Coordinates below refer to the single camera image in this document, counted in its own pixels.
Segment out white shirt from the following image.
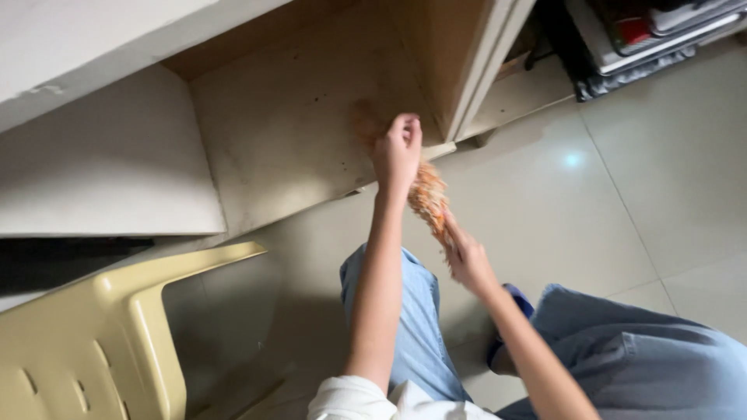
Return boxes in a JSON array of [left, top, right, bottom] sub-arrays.
[[307, 375, 503, 420]]

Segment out orange fluffy duster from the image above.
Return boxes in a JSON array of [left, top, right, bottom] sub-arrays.
[[350, 99, 457, 260]]

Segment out light blue jeans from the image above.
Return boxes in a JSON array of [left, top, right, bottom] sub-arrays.
[[340, 244, 747, 420]]

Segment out person's right hand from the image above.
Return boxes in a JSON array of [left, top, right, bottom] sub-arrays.
[[442, 209, 504, 299]]

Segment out shelf rack with items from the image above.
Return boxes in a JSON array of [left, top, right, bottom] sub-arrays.
[[537, 0, 747, 77]]

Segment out white wooden cabinet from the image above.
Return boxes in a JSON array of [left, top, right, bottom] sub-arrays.
[[0, 0, 577, 257]]

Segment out blue slipper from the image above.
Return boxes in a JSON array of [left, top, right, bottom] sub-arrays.
[[487, 283, 535, 374]]

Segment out yellow plastic chair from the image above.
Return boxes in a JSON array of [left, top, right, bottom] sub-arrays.
[[0, 241, 268, 420]]

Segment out person's left hand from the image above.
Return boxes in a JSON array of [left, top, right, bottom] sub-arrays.
[[372, 113, 423, 196]]

